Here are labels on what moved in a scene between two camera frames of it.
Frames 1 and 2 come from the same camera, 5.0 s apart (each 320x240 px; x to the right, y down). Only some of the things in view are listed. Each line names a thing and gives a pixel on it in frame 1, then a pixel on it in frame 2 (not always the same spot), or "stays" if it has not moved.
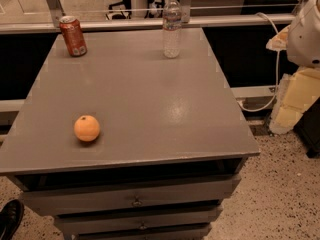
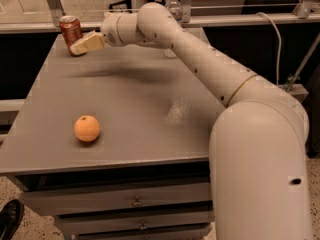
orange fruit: (86, 128) stays
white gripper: (306, 39) to (109, 29)
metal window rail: (149, 23) stays
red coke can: (74, 36) stays
